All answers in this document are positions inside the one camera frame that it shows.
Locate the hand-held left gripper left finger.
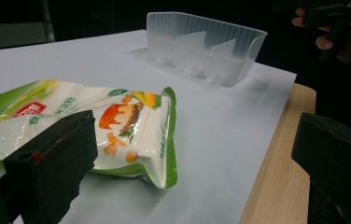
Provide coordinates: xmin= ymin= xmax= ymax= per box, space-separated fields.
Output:
xmin=3 ymin=109 xmax=99 ymax=224

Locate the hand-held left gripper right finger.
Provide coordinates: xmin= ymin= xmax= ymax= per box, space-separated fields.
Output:
xmin=290 ymin=112 xmax=351 ymax=224

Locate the white and green food bag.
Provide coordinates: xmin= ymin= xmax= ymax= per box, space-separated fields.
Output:
xmin=0 ymin=79 xmax=178 ymax=189

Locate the translucent plastic divided bin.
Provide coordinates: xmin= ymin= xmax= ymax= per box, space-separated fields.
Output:
xmin=146 ymin=11 xmax=268 ymax=88

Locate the white paper sheet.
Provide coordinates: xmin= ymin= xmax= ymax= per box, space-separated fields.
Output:
xmin=0 ymin=29 xmax=298 ymax=224

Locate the grey metal stand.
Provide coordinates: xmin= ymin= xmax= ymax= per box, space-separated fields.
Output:
xmin=38 ymin=0 xmax=56 ymax=44

